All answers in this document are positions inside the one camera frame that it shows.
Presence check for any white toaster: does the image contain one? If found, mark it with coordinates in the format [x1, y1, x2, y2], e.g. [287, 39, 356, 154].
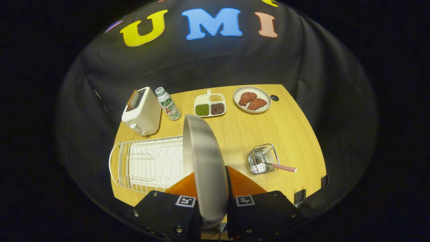
[121, 87, 162, 136]

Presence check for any beige round plate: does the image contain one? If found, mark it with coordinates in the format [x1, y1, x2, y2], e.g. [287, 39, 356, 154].
[182, 114, 229, 230]

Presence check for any white drip tray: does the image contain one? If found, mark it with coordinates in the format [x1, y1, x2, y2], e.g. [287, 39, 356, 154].
[129, 138, 185, 189]

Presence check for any brown toast slice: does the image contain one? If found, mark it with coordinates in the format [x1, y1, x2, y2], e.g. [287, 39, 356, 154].
[127, 89, 140, 110]

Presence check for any white bottle green label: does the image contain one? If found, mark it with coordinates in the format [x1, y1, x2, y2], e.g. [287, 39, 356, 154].
[155, 87, 181, 121]

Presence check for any white wire dish rack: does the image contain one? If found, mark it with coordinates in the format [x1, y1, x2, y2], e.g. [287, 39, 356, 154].
[109, 135, 188, 194]

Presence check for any spoon with checked handle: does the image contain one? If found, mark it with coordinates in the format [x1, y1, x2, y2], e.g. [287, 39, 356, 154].
[254, 155, 297, 173]

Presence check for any black backdrop cloth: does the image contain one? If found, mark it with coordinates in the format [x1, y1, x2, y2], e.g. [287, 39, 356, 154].
[55, 0, 378, 219]

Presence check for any red meat piece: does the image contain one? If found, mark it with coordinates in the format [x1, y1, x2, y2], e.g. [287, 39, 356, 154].
[239, 92, 257, 107]
[247, 98, 268, 111]

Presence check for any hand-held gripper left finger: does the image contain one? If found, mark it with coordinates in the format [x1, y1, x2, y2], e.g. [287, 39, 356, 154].
[133, 172, 202, 241]

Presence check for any beige plate with meat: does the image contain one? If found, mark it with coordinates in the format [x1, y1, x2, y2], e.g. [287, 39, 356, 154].
[233, 86, 272, 114]

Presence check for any silver wire basket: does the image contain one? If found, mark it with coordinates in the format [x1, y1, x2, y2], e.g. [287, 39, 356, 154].
[247, 144, 280, 175]

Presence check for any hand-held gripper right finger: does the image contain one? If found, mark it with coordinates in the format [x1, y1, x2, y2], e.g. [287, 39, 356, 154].
[224, 166, 303, 241]

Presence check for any white divided bean tray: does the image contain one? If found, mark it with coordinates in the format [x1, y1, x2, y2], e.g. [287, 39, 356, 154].
[194, 89, 227, 118]

